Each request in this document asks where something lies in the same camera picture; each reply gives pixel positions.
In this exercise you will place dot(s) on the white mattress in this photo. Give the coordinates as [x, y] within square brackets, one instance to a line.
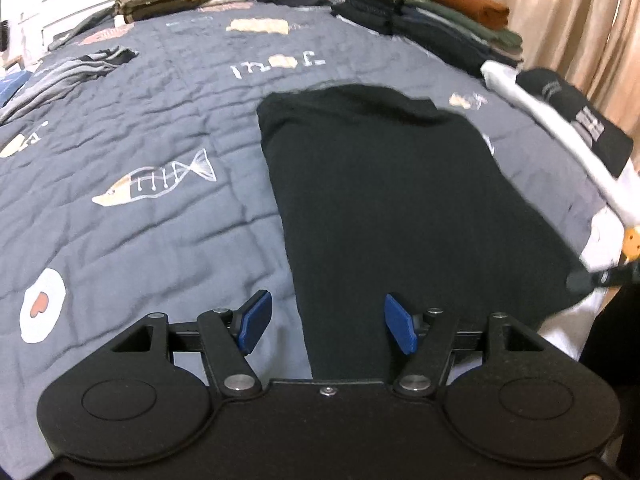
[575, 325]

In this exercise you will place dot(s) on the grey striped garment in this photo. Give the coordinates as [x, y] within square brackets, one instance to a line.
[60, 80]

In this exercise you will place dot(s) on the rust orange folded cloth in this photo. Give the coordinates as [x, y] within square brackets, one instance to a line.
[470, 5]

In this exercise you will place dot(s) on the grey quilted blanket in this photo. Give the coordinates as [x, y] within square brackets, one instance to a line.
[150, 235]

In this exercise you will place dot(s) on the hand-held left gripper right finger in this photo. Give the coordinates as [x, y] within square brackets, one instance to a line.
[400, 322]

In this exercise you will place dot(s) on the blue quilted pillow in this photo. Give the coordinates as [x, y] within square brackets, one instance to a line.
[10, 87]

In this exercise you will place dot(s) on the black folded printed garment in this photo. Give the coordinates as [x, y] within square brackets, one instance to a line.
[585, 115]

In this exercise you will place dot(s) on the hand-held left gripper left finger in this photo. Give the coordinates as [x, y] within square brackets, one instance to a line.
[255, 320]

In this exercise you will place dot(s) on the black printed t-shirt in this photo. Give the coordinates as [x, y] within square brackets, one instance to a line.
[400, 200]

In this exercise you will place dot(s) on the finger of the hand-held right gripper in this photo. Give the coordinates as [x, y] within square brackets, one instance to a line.
[585, 280]

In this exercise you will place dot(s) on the beige curtain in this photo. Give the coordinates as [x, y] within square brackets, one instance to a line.
[565, 15]

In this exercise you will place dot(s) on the white folded cloth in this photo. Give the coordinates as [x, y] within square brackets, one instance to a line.
[550, 115]

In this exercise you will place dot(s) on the stack of dark folded clothes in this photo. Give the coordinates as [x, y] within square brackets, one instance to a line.
[400, 22]

